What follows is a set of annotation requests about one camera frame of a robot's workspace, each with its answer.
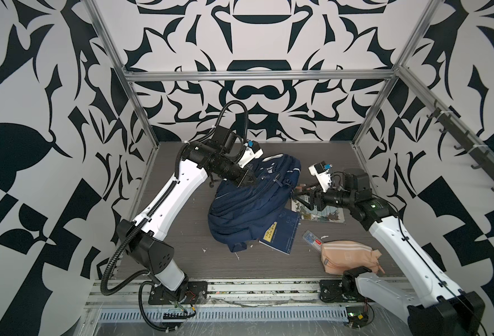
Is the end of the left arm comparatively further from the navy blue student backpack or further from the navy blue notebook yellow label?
the navy blue notebook yellow label

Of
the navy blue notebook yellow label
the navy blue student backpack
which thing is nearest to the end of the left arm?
the navy blue student backpack

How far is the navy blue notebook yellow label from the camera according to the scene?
0.86 metres
